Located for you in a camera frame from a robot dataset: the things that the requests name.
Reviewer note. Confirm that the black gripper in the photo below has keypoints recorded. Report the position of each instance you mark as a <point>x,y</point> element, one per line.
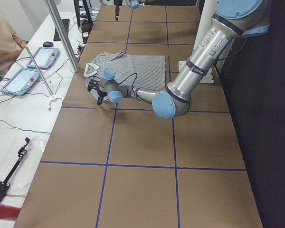
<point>117,7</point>
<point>100,93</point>

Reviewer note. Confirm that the navy white striped polo shirt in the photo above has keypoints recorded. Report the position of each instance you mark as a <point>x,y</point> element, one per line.
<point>122,75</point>

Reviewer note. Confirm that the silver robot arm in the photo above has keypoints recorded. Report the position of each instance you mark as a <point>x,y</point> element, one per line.
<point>133,4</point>
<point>232,19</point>

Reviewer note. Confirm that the black power box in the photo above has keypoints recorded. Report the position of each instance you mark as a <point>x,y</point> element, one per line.
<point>86,29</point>

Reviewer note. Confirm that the white plastic hook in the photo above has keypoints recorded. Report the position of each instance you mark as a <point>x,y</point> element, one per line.
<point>52,99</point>

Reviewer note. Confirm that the far blue teach pendant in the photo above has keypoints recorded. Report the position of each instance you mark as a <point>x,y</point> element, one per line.
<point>45,57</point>

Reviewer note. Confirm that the blue teach pendant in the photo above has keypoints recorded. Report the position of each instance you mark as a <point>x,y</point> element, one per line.
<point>45,57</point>
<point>21,82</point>

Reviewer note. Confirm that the black computer mouse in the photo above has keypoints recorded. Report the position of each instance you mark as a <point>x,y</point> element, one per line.
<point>48,44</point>

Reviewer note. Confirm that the near blue teach pendant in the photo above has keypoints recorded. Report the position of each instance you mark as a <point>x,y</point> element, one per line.
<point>21,82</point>

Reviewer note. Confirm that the green tipped metal rod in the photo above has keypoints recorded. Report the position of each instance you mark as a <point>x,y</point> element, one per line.
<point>39,71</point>

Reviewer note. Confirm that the seated person beige shirt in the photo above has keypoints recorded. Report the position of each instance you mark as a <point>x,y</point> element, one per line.
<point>11,45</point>

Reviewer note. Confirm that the black tripod stick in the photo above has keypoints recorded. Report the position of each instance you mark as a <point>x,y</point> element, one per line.
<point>4,185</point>

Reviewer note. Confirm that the red cylinder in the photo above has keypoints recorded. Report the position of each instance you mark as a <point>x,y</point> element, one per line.
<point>9,213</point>

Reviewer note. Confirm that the aluminium frame post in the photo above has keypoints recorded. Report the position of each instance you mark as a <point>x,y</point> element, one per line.
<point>52,8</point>

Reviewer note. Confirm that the white mounting post base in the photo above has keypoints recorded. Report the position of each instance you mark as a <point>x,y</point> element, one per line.
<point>207,79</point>

